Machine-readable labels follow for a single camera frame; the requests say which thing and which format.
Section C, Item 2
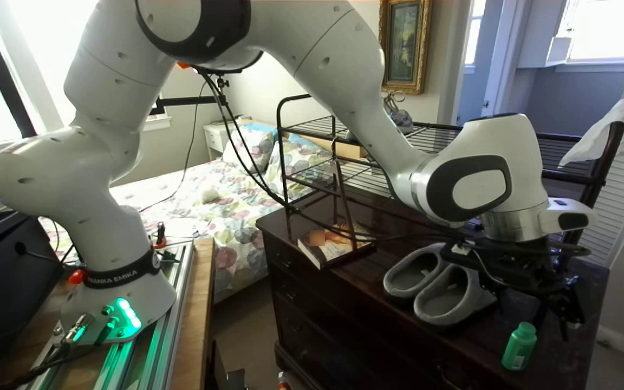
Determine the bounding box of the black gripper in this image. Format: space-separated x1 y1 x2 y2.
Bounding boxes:
448 237 594 342

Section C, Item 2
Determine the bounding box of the green plastic bottle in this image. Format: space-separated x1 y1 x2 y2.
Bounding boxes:
501 321 540 376

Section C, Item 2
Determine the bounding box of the black metal shoe rack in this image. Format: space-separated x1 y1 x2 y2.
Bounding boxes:
275 91 624 329

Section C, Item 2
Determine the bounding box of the grey slipper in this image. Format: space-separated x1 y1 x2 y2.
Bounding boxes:
411 263 501 329
381 242 453 302

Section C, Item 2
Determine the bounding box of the white cloth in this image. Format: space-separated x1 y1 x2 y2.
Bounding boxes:
557 99 624 174

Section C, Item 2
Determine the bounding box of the dark wooden dresser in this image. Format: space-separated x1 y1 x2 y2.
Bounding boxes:
256 191 612 390

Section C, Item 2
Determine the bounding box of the Sarah Dunant paperback book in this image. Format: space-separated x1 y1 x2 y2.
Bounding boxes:
295 221 379 273

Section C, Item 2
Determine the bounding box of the gold framed painting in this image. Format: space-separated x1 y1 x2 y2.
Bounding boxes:
376 0 436 99

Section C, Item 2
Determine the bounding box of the floral pillow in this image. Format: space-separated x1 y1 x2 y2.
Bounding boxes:
219 117 280 178

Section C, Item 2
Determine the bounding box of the light wooden table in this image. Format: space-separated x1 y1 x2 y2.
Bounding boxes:
0 237 217 390

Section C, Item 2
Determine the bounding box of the bed with floral bedding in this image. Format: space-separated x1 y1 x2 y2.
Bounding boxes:
109 132 342 303

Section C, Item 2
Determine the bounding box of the white nightstand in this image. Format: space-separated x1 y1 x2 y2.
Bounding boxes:
202 117 236 159

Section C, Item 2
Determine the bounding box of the black equipment box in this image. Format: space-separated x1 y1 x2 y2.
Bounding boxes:
0 206 64 367

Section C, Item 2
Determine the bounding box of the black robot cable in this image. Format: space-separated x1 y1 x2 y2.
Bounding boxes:
192 66 321 224

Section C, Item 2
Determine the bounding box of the aluminium mounting rail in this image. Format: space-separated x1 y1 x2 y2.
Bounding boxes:
25 242 200 390

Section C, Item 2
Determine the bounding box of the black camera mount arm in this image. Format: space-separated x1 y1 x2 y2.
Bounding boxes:
147 91 217 117

